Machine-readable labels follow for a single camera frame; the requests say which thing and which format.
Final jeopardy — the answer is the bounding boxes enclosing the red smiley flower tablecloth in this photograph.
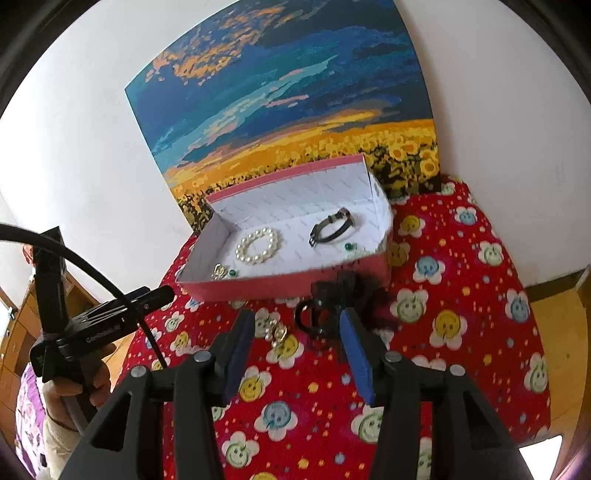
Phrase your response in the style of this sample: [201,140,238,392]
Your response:
[122,177,550,479]

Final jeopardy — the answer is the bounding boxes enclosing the brown strap wristwatch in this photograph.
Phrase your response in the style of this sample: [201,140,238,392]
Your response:
[308,207,355,248]

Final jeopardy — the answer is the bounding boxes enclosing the gold pearl brooch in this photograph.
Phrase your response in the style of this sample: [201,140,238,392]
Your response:
[211,263,238,280]

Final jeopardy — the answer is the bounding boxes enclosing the pink cardboard box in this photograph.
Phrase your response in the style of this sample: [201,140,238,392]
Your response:
[177,154,394,302]

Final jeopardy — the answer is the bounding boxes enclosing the left hand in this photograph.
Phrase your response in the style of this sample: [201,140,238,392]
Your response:
[41,343,116,432]

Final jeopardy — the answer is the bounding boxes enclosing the sunflower field painting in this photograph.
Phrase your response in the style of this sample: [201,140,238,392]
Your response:
[125,1,442,231]

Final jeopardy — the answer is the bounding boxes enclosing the black hair claw with mesh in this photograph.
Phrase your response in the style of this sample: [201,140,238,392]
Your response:
[294,271,393,341]

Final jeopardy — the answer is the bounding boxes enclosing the black cable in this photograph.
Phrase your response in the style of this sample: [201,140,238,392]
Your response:
[0,223,170,437]

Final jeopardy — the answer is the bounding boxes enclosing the wooden furniture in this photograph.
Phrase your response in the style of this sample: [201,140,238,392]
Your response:
[526,269,590,479]

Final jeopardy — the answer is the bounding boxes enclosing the gold pearl earring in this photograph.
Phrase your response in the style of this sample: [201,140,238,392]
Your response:
[264,320,288,348]

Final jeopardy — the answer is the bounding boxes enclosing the white pearl bracelet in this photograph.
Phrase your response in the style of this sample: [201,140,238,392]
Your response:
[233,226,282,266]

